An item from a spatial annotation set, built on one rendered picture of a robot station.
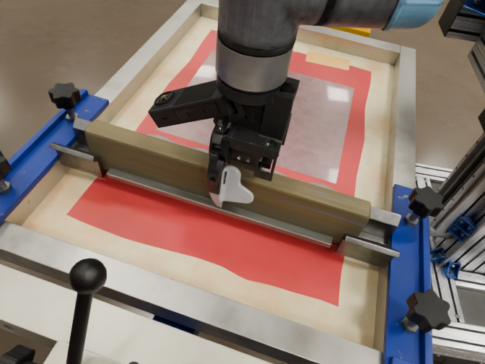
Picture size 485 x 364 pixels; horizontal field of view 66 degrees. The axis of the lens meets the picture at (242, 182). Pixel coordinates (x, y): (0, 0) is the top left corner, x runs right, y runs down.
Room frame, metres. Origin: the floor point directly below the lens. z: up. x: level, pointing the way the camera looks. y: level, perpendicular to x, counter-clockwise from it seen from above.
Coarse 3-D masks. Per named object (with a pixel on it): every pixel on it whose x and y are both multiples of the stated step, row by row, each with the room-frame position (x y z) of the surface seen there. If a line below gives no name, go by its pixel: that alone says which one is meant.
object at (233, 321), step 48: (192, 0) 0.95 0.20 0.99; (144, 48) 0.70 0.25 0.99; (336, 48) 0.87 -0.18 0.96; (384, 48) 0.86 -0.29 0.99; (48, 192) 0.32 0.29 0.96; (0, 240) 0.21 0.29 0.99; (48, 240) 0.22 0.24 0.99; (144, 288) 0.18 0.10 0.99; (192, 288) 0.19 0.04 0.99; (384, 288) 0.23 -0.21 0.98; (240, 336) 0.14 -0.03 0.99; (288, 336) 0.15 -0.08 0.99; (336, 336) 0.16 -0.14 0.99
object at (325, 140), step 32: (320, 64) 0.80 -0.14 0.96; (320, 96) 0.68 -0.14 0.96; (352, 96) 0.69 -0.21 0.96; (320, 128) 0.57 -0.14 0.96; (352, 128) 0.59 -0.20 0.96; (288, 160) 0.47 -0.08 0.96; (320, 160) 0.48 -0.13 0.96; (352, 160) 0.49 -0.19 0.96; (352, 192) 0.42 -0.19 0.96; (224, 224) 0.31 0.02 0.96; (224, 256) 0.26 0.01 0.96; (256, 256) 0.27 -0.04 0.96; (288, 256) 0.27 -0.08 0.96; (320, 256) 0.28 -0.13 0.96; (288, 288) 0.23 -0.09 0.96; (320, 288) 0.23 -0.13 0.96
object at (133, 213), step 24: (192, 72) 0.69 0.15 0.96; (216, 72) 0.70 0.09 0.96; (144, 120) 0.52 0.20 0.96; (192, 144) 0.47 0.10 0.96; (96, 192) 0.33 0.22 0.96; (120, 192) 0.34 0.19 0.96; (144, 192) 0.35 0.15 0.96; (72, 216) 0.29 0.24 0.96; (96, 216) 0.29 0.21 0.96; (120, 216) 0.30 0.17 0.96; (144, 216) 0.30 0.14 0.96; (168, 216) 0.31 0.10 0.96; (192, 216) 0.32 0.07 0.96; (216, 216) 0.33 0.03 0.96; (144, 240) 0.26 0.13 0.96; (168, 240) 0.27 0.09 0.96; (192, 240) 0.28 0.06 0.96
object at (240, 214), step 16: (112, 176) 0.34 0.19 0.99; (128, 176) 0.34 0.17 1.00; (160, 192) 0.33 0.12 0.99; (176, 192) 0.33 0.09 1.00; (208, 208) 0.31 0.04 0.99; (224, 208) 0.31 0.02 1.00; (240, 208) 0.32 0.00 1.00; (256, 224) 0.30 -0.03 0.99; (272, 224) 0.30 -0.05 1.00; (288, 224) 0.30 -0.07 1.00; (320, 240) 0.28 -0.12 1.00
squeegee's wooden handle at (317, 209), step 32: (96, 128) 0.37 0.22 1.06; (128, 160) 0.35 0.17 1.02; (160, 160) 0.34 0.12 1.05; (192, 160) 0.34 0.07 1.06; (192, 192) 0.33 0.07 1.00; (256, 192) 0.32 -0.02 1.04; (288, 192) 0.31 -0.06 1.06; (320, 192) 0.32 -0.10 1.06; (320, 224) 0.30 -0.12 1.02; (352, 224) 0.29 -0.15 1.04
